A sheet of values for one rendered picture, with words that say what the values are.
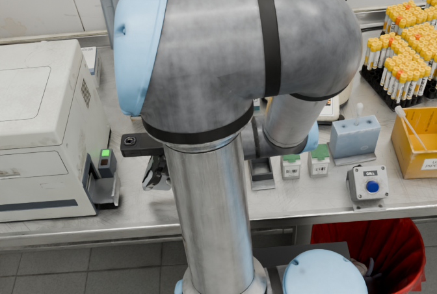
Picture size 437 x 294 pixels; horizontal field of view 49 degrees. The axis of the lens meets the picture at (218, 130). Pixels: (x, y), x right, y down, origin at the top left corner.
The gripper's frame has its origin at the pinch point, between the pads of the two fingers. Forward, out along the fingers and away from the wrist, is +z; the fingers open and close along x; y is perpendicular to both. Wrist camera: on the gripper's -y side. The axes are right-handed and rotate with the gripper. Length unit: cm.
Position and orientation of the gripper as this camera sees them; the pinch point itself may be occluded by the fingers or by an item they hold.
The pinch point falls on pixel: (143, 185)
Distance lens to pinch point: 110.2
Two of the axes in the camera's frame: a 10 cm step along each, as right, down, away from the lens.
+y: 9.0, 2.6, 3.4
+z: -4.3, 6.2, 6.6
